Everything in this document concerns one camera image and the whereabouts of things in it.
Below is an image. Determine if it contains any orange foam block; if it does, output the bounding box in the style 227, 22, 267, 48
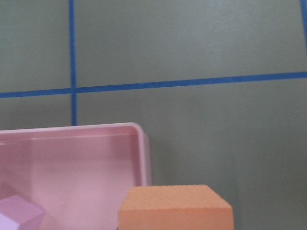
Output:
118, 185, 235, 230

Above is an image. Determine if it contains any pink foam block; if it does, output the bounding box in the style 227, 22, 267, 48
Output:
0, 195, 45, 230

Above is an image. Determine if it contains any pink plastic bin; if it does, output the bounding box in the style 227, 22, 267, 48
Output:
0, 123, 152, 230

